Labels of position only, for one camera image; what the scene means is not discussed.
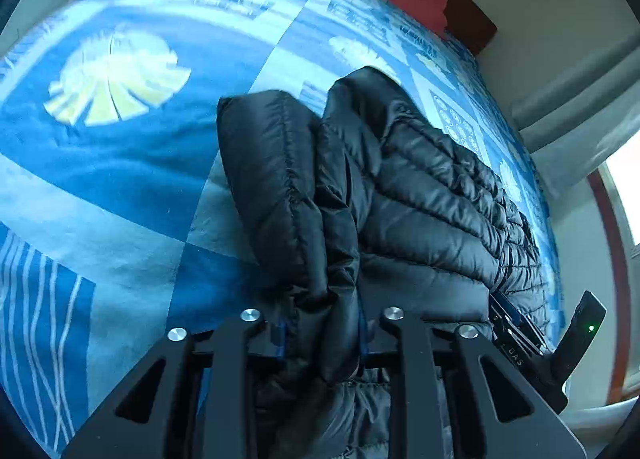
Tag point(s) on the right grey curtain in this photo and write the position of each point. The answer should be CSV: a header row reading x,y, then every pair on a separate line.
x,y
577,120

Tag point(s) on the right window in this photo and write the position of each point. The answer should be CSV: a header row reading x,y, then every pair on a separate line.
x,y
602,187

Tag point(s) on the black quilted down jacket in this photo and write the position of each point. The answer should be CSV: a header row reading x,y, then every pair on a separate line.
x,y
364,207

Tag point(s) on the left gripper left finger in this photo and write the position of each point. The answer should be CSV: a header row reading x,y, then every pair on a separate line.
x,y
190,396

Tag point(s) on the dark wooden headboard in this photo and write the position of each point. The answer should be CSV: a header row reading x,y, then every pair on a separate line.
x,y
469,24

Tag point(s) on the blue patterned bed sheet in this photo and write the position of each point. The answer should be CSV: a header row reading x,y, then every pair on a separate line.
x,y
117,223

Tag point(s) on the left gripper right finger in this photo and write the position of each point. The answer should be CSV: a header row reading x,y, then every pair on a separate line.
x,y
455,395

